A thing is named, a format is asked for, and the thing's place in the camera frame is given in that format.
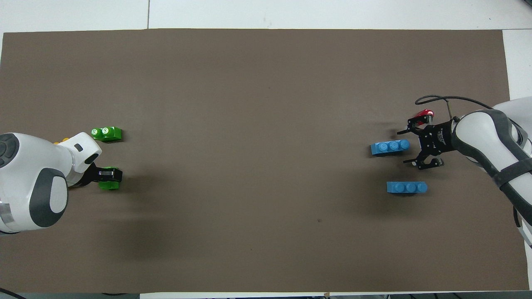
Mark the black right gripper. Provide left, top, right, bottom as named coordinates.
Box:
left=397, top=117, right=454, bottom=171

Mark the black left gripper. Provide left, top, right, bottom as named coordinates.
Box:
left=77, top=165, right=123, bottom=187

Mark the plain green toy brick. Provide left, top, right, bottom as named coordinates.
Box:
left=98, top=167, right=123, bottom=191

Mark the blue three-stud toy brick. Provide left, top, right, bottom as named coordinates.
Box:
left=370, top=139, right=411, bottom=156
left=387, top=181, right=428, bottom=194

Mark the green brick with white stickers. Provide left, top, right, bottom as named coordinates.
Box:
left=91, top=126, right=123, bottom=142

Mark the brown table mat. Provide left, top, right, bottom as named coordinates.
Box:
left=0, top=28, right=529, bottom=293

